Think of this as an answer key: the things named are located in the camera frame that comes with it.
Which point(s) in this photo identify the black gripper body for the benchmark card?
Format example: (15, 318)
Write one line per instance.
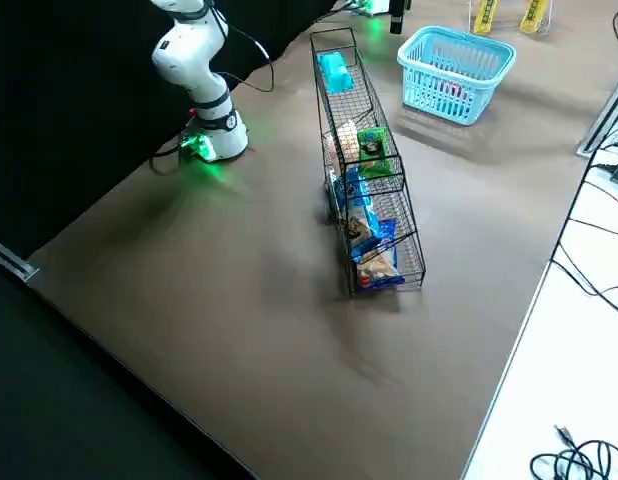
(397, 9)

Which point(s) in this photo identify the red cola bottle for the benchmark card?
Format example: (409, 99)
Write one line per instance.
(453, 90)

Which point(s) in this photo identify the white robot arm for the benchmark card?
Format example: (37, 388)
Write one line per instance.
(189, 65)
(379, 5)

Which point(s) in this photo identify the light blue plastic basket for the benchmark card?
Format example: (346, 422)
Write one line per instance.
(439, 68)

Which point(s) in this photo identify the yellow drink bottle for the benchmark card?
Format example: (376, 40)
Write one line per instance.
(485, 15)
(534, 15)

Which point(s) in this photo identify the teal chips bag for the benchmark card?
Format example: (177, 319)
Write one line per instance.
(334, 72)

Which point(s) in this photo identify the clear acrylic bottle tray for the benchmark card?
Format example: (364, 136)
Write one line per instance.
(509, 20)

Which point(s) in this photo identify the green chips bag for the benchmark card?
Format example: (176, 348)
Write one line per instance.
(374, 150)

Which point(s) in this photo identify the blue cookie bag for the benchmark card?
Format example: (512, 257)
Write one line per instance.
(351, 187)

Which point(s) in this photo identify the blue and beige snack bag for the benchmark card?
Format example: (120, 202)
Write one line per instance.
(379, 272)

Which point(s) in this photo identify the beige and white box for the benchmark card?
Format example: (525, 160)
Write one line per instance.
(347, 137)

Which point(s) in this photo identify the white desk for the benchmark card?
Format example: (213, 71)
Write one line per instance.
(564, 350)

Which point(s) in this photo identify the black usb plug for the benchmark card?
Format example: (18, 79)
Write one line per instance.
(565, 436)

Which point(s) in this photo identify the aluminium camera post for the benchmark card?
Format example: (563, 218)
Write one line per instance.
(601, 120)

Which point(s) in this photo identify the aluminium frame profile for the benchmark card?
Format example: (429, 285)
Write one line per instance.
(14, 260)

